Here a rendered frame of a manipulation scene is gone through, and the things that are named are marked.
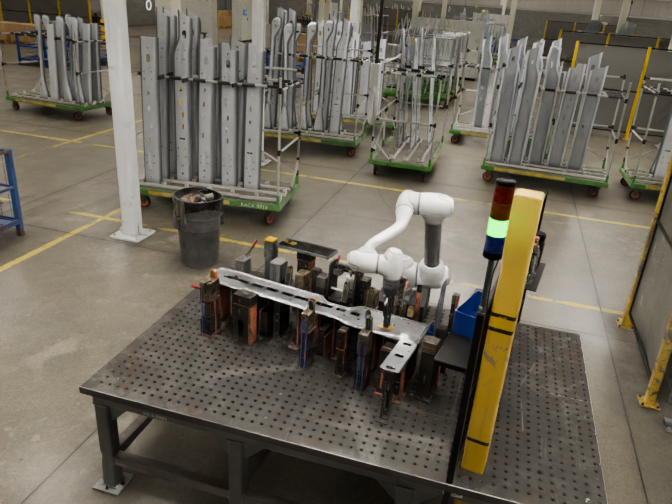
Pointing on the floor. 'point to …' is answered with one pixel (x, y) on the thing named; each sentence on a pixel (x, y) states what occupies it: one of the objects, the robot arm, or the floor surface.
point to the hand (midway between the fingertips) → (387, 320)
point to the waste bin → (198, 225)
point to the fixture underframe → (237, 456)
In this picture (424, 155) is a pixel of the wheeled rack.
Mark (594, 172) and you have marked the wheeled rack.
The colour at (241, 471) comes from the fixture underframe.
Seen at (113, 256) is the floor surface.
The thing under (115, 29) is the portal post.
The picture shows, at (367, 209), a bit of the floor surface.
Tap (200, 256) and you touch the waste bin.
